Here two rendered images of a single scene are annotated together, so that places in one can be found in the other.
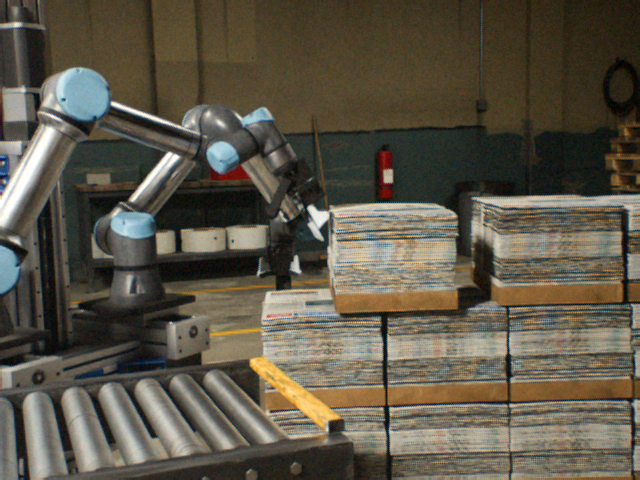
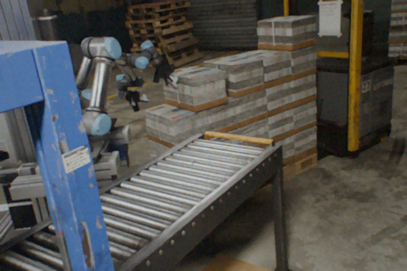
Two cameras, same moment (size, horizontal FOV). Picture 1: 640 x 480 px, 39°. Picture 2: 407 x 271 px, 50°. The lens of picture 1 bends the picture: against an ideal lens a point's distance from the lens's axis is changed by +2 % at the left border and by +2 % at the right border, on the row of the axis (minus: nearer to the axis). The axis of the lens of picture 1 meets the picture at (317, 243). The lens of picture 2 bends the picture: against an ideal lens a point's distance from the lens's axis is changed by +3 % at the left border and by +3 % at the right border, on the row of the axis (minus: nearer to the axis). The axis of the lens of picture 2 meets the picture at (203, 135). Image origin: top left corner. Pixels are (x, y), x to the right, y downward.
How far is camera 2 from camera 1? 1.51 m
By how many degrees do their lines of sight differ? 35
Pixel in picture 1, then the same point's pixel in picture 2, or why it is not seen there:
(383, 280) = (207, 97)
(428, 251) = (218, 84)
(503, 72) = not seen: outside the picture
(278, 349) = (177, 129)
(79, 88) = (114, 46)
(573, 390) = (255, 119)
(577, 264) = (253, 80)
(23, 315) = not seen: hidden behind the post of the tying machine
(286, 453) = (274, 152)
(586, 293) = (256, 88)
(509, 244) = (237, 77)
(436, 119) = not seen: hidden behind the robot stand
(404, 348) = (212, 118)
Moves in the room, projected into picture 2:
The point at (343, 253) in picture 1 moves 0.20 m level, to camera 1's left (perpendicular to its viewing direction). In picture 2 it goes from (195, 91) to (169, 98)
